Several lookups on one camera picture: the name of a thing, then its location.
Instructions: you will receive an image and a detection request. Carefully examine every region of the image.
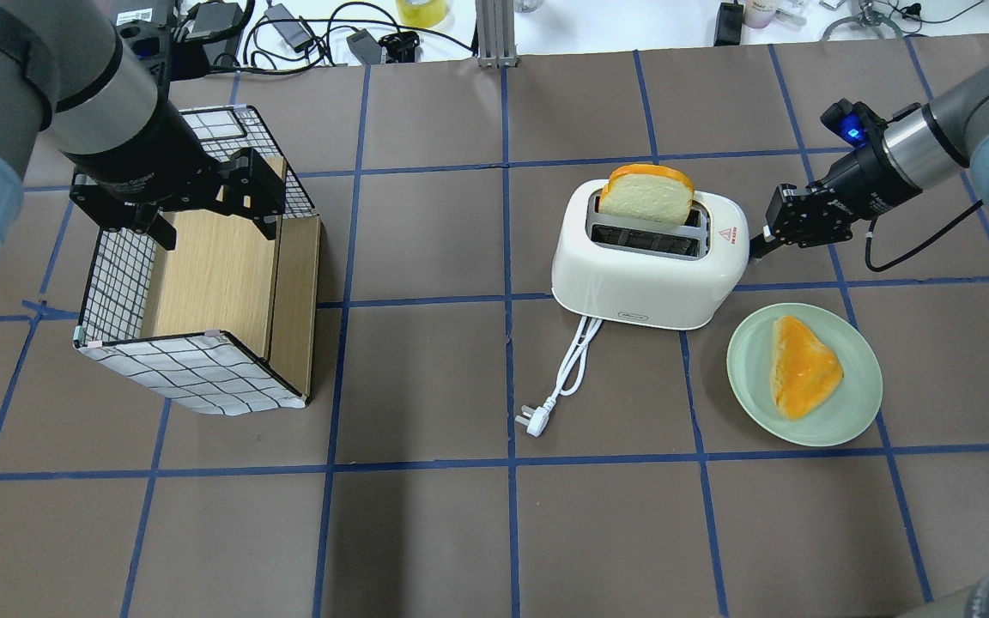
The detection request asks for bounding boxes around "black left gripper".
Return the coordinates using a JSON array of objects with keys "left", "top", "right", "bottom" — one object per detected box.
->
[{"left": 70, "top": 129, "right": 286, "bottom": 251}]

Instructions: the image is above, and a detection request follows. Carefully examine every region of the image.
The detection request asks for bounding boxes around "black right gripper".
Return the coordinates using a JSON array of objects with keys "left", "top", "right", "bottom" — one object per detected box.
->
[{"left": 749, "top": 149, "right": 922, "bottom": 261}]

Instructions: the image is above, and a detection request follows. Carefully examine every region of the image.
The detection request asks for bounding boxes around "white two-slot toaster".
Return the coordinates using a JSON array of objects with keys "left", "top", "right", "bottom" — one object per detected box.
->
[{"left": 552, "top": 179, "right": 749, "bottom": 331}]

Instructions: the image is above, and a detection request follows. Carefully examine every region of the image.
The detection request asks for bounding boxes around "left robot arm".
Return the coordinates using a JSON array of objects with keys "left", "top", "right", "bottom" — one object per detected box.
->
[{"left": 0, "top": 1, "right": 286, "bottom": 251}]

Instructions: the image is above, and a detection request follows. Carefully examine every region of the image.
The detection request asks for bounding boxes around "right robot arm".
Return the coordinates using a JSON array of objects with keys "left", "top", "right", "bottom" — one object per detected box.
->
[{"left": 750, "top": 65, "right": 989, "bottom": 617}]

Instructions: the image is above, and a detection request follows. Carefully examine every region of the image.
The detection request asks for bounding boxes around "bread slice in toaster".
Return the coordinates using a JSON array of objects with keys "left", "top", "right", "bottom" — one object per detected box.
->
[{"left": 598, "top": 163, "right": 695, "bottom": 226}]

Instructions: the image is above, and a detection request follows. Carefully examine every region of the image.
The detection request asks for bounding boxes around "bread piece on plate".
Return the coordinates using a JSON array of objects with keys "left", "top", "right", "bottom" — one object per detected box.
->
[{"left": 770, "top": 314, "right": 844, "bottom": 420}]

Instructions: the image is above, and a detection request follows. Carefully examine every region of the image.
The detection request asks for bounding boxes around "light green plate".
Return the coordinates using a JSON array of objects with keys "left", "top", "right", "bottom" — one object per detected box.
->
[{"left": 725, "top": 304, "right": 883, "bottom": 447}]

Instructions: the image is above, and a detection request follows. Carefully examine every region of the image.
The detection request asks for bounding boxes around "black power adapter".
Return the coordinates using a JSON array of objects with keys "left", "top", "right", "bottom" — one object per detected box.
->
[{"left": 346, "top": 30, "right": 387, "bottom": 65}]

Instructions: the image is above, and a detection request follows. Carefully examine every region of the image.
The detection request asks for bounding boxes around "yellow tape roll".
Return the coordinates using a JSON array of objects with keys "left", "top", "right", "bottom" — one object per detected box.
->
[{"left": 395, "top": 0, "right": 450, "bottom": 30}]

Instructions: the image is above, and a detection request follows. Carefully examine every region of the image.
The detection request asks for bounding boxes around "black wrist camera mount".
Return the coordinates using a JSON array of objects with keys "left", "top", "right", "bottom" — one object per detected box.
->
[{"left": 819, "top": 99, "right": 889, "bottom": 156}]

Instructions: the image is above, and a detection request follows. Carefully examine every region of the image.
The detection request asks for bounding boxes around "wire basket with wooden shelf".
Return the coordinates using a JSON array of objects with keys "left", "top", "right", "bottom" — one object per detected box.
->
[{"left": 72, "top": 105, "right": 322, "bottom": 415}]

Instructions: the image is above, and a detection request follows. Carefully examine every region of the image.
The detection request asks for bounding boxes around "white toaster power cord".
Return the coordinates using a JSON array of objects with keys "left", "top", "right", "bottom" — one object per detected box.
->
[{"left": 515, "top": 314, "right": 605, "bottom": 437}]

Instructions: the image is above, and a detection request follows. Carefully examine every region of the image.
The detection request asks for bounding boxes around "aluminium frame post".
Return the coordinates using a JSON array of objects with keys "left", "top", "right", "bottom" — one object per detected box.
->
[{"left": 475, "top": 0, "right": 519, "bottom": 68}]

